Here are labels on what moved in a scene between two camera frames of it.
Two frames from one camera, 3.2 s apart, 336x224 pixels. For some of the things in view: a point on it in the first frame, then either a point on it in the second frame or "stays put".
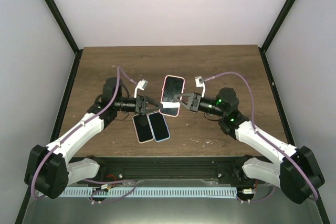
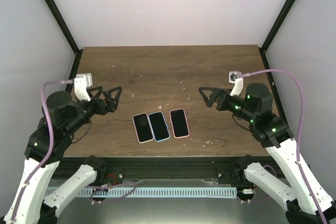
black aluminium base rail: [171, 168] stays put
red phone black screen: [173, 86] to [179, 122]
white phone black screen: [143, 127] stays put
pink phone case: [173, 88] to [172, 124]
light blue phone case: [158, 126] stays put
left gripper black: [142, 102] to [103, 109]
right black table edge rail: [277, 98] stays put
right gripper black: [192, 96] to [222, 95]
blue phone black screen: [159, 126] stays put
